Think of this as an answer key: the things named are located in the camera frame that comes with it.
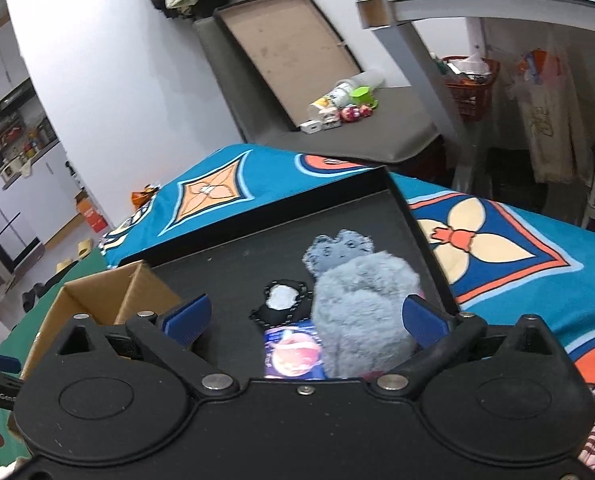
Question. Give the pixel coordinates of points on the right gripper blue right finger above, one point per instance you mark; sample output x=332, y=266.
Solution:
x=424, y=322

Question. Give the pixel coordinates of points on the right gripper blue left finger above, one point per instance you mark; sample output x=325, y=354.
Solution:
x=185, y=323

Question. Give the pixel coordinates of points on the grey fluffy plush toy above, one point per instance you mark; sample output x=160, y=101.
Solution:
x=357, y=314

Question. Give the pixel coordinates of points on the black heart soft toy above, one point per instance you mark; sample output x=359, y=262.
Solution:
x=286, y=302

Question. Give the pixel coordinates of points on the purple tissue pack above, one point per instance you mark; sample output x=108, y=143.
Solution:
x=293, y=352

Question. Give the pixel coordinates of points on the brown cardboard box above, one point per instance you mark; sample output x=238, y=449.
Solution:
x=109, y=298

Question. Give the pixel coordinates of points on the black shallow tray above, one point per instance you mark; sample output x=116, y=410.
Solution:
x=233, y=260

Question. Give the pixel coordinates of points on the yellow slippers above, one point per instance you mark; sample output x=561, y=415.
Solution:
x=84, y=249

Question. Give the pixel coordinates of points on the orange gift bag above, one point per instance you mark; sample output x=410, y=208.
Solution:
x=142, y=197

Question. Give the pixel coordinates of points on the orange cardboard box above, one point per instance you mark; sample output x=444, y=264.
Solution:
x=91, y=214

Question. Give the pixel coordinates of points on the grey sofa mattress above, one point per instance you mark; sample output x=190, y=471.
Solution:
x=398, y=134

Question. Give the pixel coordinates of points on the green cup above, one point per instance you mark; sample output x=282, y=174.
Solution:
x=363, y=96

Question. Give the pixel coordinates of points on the white plastic bottle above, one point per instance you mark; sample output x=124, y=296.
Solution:
x=340, y=95

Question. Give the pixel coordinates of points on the red basket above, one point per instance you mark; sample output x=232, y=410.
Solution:
x=470, y=80

